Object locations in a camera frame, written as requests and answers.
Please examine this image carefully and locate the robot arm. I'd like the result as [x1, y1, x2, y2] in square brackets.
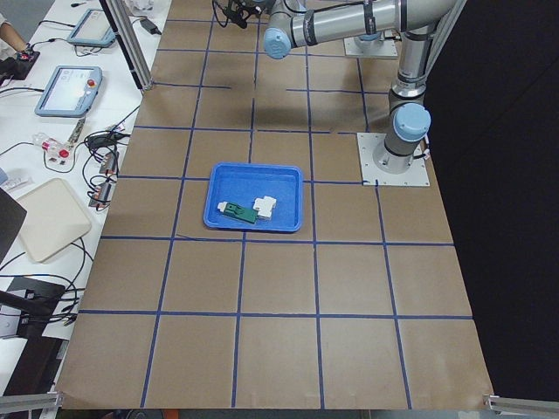
[252, 1, 465, 114]

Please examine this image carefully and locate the far teach pendant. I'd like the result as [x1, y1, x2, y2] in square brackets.
[66, 9, 115, 48]

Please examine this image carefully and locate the beige plastic tray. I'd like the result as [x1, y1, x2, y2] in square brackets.
[17, 178, 92, 263]

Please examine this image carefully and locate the green terminal block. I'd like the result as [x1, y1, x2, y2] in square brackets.
[217, 202, 258, 224]

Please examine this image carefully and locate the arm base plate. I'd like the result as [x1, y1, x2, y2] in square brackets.
[356, 133, 430, 187]
[344, 38, 398, 60]

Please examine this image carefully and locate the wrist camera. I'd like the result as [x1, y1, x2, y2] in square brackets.
[224, 1, 253, 29]

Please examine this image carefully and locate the blue plastic tray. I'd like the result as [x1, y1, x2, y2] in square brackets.
[204, 162, 304, 233]

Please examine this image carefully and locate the black power adapter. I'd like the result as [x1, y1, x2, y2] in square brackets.
[140, 17, 162, 35]

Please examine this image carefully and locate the clear button box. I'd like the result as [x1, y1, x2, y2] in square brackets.
[31, 132, 71, 159]

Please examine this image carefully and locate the teach pendant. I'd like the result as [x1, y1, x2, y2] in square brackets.
[34, 65, 103, 118]
[66, 9, 115, 48]

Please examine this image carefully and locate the aluminium frame post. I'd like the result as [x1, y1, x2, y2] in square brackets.
[100, 0, 153, 92]

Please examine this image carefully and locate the near teach pendant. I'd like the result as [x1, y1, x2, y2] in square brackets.
[34, 65, 103, 118]

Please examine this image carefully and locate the white circuit breaker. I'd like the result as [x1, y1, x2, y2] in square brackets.
[252, 196, 277, 220]

